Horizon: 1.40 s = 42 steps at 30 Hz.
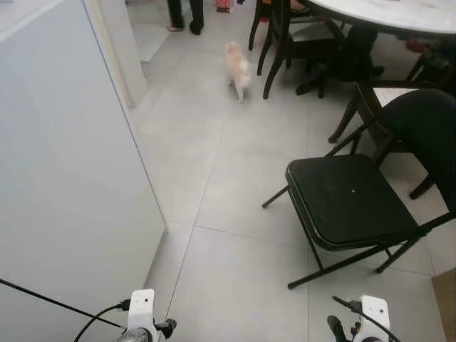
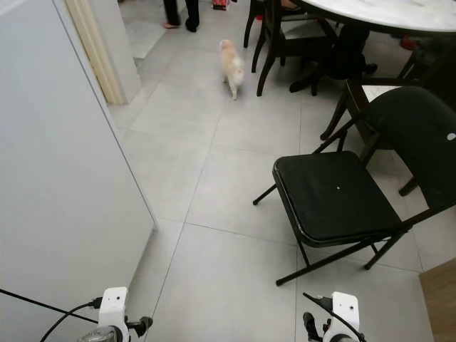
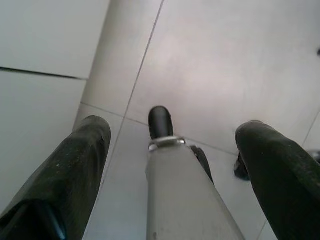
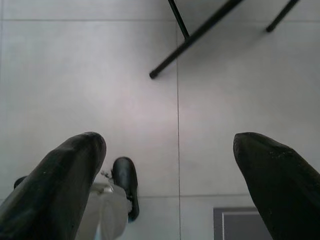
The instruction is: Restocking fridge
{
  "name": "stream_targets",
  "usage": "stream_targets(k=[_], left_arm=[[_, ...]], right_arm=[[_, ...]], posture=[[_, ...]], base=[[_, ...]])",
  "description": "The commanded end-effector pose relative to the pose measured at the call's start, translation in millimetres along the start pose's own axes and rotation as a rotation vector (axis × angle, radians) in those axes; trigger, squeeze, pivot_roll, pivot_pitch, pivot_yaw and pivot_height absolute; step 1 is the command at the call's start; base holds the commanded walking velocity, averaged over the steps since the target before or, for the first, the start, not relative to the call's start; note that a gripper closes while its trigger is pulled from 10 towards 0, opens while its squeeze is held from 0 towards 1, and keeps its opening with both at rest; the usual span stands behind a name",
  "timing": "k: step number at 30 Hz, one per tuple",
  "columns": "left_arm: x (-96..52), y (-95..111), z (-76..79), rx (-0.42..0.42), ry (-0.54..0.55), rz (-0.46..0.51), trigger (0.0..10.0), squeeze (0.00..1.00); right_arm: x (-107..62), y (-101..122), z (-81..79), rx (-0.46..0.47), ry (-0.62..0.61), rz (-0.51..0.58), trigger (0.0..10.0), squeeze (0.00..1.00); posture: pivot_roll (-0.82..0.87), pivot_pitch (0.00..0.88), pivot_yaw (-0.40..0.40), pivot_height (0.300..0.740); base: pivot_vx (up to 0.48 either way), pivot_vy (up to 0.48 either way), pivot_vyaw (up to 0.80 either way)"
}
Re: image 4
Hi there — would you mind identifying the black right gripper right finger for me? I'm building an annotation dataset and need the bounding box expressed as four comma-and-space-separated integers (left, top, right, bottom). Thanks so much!
232, 131, 320, 240

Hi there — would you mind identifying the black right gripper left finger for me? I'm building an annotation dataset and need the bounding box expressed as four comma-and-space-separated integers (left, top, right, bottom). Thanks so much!
0, 131, 108, 240

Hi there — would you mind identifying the black robot left foot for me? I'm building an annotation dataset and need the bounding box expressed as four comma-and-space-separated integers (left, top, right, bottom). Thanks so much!
13, 175, 28, 190

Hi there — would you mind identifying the black robot foot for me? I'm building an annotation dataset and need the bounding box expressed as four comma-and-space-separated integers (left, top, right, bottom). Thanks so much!
13, 175, 28, 190
111, 156, 140, 222

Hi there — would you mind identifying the dark grey floor mat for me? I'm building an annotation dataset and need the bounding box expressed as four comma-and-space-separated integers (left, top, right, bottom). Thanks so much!
213, 206, 275, 240

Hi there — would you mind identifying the black robot right foot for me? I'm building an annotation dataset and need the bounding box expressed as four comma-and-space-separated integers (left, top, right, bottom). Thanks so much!
111, 156, 140, 222

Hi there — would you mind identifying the black metal table frame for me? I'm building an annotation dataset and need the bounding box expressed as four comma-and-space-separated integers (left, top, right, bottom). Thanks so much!
149, 0, 301, 80

